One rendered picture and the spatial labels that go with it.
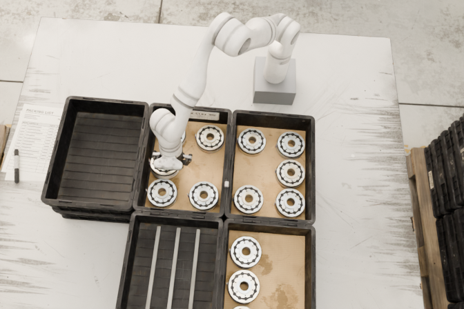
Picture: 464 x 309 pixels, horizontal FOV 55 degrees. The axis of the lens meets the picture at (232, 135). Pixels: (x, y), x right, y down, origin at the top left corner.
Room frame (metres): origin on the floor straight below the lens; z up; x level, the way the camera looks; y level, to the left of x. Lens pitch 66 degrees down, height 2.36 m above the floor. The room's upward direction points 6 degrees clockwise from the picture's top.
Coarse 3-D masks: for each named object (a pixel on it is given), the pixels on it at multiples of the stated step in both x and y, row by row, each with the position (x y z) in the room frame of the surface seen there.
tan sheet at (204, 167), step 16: (192, 128) 0.70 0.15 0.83; (224, 128) 0.72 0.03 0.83; (192, 144) 0.64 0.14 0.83; (224, 144) 0.65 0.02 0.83; (192, 160) 0.57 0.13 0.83; (208, 160) 0.58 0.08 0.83; (176, 176) 0.51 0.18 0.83; (192, 176) 0.51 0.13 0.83; (208, 176) 0.52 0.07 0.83; (160, 192) 0.44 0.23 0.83; (176, 208) 0.39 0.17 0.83; (192, 208) 0.40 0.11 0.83
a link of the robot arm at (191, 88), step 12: (216, 24) 0.74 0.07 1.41; (204, 36) 0.73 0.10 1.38; (216, 36) 0.72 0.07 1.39; (204, 48) 0.70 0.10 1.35; (204, 60) 0.68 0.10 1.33; (192, 72) 0.65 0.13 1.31; (204, 72) 0.66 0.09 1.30; (180, 84) 0.63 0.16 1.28; (192, 84) 0.62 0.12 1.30; (204, 84) 0.63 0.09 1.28; (180, 96) 0.59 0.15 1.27; (192, 96) 0.59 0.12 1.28
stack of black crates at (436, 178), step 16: (448, 128) 1.03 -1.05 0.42; (432, 144) 1.01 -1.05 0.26; (448, 144) 0.96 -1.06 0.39; (432, 160) 0.94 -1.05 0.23; (448, 160) 0.88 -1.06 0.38; (432, 176) 0.86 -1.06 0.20; (448, 176) 0.80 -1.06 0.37; (432, 192) 0.78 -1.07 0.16; (448, 192) 0.73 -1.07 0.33; (432, 208) 0.70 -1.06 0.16; (448, 208) 0.66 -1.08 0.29
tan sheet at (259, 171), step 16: (240, 128) 0.72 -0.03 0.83; (256, 128) 0.73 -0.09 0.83; (272, 128) 0.74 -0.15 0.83; (272, 144) 0.67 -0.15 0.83; (288, 144) 0.68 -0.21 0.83; (240, 160) 0.59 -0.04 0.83; (256, 160) 0.60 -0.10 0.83; (272, 160) 0.61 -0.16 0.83; (304, 160) 0.62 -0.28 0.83; (240, 176) 0.53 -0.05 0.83; (256, 176) 0.54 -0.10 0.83; (272, 176) 0.54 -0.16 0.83; (272, 192) 0.48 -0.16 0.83; (304, 192) 0.49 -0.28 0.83; (272, 208) 0.42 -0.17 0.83; (304, 208) 0.44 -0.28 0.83
